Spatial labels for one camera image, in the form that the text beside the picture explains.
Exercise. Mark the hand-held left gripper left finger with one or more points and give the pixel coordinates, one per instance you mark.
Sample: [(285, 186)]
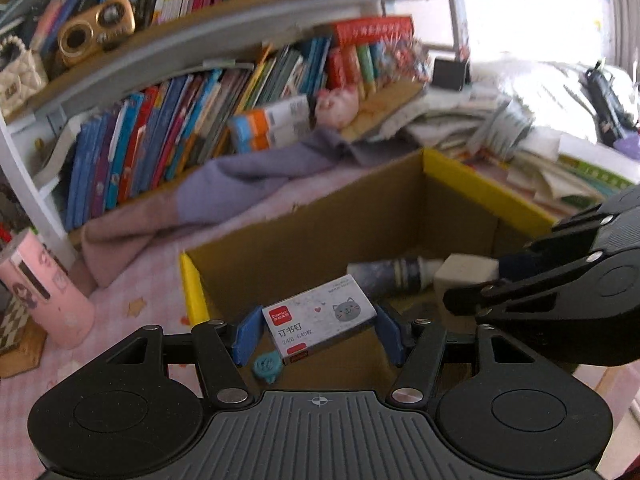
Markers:
[(248, 335)]

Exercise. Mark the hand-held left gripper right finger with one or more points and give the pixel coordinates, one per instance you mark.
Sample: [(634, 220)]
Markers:
[(392, 332)]

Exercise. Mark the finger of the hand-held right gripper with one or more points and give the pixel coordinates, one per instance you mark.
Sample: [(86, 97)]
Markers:
[(500, 297), (522, 265)]

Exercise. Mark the small teal plastic charm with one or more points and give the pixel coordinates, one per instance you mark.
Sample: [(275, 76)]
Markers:
[(265, 365)]

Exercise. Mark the white charger block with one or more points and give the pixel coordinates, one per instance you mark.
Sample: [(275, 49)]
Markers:
[(462, 272)]

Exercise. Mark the small staple box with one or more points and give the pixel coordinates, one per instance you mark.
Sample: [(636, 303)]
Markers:
[(320, 317)]

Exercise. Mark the yellow cardboard box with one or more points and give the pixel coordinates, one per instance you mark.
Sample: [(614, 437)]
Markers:
[(325, 240)]

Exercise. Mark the pink cylindrical container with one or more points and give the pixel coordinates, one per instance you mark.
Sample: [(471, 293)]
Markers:
[(50, 300)]

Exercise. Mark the pile of papers and booklets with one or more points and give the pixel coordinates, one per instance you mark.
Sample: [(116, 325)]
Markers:
[(565, 170)]

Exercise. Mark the pink checked printed tablecloth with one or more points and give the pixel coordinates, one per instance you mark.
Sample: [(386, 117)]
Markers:
[(140, 305)]

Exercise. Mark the grey patterned rolled cloth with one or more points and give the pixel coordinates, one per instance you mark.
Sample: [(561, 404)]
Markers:
[(502, 130)]

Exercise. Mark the pink and purple cloth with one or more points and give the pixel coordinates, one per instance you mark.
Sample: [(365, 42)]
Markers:
[(225, 190)]

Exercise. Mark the grey patterned bed quilt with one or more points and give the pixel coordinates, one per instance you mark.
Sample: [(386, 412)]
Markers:
[(550, 85)]

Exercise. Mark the orange and white carton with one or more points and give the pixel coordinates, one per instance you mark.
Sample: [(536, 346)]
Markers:
[(270, 116), (282, 139)]

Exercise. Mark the black phone stand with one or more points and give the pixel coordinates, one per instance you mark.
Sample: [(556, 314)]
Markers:
[(447, 74)]

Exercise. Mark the brown cardboard sheet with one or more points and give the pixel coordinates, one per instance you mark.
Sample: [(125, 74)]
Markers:
[(385, 110)]

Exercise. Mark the row of blue-spined books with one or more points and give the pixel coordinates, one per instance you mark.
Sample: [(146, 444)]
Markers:
[(150, 150)]

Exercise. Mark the pink pig plush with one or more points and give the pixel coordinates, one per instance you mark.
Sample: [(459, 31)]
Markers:
[(337, 107)]

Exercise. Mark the wooden chessboard box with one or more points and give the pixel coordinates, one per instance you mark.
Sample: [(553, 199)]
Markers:
[(15, 340)]

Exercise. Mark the colourful patterned packet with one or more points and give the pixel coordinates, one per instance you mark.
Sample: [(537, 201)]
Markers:
[(405, 60)]

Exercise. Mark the red standing book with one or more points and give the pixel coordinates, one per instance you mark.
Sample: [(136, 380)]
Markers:
[(342, 67)]

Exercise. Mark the thick red lying book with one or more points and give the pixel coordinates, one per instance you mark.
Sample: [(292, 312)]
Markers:
[(372, 30)]

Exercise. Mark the white shelving unit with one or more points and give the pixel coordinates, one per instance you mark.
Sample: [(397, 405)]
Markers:
[(200, 52)]

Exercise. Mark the gold retro radio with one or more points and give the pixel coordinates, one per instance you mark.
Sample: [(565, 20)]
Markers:
[(95, 30)]

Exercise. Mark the white quilted purse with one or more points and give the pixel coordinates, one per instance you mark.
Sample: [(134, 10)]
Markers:
[(20, 80)]

